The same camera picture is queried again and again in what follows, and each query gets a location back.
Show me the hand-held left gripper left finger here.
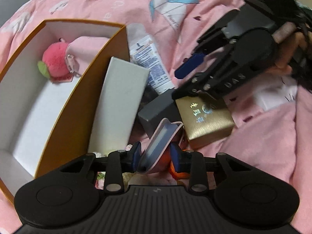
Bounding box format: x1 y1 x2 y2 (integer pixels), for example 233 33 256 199
58 142 142 194

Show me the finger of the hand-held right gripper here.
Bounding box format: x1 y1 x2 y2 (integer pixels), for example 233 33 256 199
175 27 234 80
172 54 235 101

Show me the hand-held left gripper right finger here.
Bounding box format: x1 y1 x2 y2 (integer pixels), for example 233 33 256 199
170 143 255 192

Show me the crochet bunny toy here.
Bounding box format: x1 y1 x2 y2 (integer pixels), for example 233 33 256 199
94 150 189 190

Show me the pink card holder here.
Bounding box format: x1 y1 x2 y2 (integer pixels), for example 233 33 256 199
137 118 184 175

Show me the gold box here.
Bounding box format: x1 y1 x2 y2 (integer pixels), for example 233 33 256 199
175 94 236 150

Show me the white cream tube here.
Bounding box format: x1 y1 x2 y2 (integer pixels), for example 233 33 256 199
127 23 176 95

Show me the white rectangular box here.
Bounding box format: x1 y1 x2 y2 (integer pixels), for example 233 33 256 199
87 57 151 155

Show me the orange cardboard box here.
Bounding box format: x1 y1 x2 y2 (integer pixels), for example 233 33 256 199
0 19 130 204

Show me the person's right hand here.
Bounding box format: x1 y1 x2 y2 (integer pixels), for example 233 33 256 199
273 22 310 75

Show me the orange crochet toy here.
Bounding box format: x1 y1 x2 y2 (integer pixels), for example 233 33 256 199
156 136 194 181

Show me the grey box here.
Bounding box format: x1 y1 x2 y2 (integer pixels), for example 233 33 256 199
138 91 183 140

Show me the pink cloth pouch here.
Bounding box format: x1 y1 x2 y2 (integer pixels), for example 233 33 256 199
67 36 111 75

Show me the pink plush ball keychain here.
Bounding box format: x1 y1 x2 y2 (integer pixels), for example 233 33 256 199
37 38 75 84

